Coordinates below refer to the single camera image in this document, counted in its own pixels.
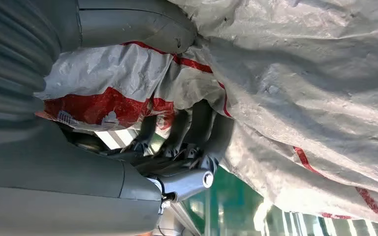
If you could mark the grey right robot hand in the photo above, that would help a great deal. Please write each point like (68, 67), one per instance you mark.
(62, 195)

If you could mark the ribbed grey right arm sleeve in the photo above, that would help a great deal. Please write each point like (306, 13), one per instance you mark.
(9, 65)

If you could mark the pale conveyor side frame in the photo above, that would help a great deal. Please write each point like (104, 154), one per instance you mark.
(179, 221)

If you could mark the green conveyor belt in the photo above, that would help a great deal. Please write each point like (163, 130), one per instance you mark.
(231, 202)

